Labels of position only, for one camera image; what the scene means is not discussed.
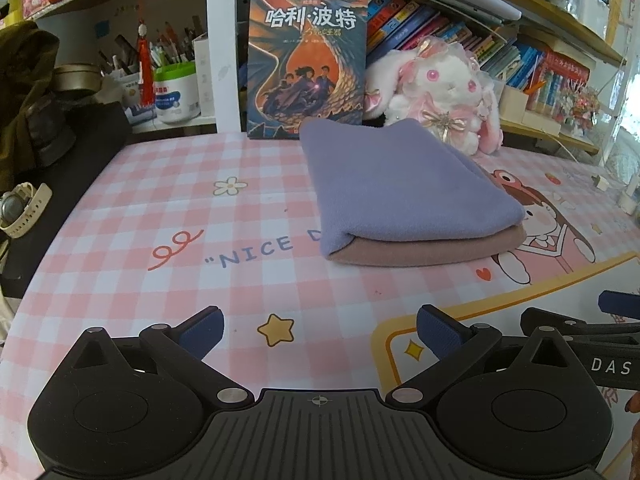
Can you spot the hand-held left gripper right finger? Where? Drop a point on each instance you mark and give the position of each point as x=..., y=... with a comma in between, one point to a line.
x=440, y=332

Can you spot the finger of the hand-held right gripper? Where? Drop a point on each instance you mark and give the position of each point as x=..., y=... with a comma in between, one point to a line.
x=622, y=306
x=600, y=332

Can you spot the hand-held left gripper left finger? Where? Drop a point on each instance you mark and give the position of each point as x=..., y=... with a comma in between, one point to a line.
x=202, y=332

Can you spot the purple and pink sweater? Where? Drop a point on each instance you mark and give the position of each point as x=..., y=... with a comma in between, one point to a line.
x=390, y=190

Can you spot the pink checked tablecloth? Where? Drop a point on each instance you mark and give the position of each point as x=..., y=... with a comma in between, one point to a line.
x=150, y=285

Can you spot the white charger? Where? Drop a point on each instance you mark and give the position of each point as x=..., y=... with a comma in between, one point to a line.
x=630, y=197

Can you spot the small white plug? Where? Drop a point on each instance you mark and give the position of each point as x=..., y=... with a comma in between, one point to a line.
x=601, y=181

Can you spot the pink flower bouquet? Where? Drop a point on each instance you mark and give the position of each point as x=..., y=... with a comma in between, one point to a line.
x=580, y=105

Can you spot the white wristwatch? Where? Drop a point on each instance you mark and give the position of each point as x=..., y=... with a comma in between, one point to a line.
x=35, y=200

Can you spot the black backpack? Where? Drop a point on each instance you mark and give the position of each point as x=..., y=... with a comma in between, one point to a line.
x=75, y=150

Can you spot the red boxed book set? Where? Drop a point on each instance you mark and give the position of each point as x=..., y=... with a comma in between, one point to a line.
x=565, y=80

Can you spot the white tub with green lid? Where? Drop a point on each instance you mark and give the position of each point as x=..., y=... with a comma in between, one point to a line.
x=175, y=100

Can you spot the white pink plush bunny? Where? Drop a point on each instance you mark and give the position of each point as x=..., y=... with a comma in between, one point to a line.
x=450, y=85

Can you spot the white pen holder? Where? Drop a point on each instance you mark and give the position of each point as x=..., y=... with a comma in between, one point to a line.
x=125, y=90

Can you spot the white carton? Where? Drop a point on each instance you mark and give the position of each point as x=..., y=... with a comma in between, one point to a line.
x=205, y=75

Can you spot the red tassel ornament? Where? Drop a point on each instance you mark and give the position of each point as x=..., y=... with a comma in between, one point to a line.
x=146, y=70

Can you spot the wooden bookshelf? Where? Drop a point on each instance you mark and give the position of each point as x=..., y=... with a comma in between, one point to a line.
x=222, y=60

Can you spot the round metal tin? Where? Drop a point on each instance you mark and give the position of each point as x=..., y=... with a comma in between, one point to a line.
x=77, y=80

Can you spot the illustrated fantasy book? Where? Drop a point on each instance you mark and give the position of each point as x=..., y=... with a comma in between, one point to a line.
x=300, y=60

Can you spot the dark brown garment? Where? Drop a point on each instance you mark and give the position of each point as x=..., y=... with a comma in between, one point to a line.
x=20, y=85

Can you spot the row of colourful books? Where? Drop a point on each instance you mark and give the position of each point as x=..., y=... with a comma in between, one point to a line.
x=425, y=25

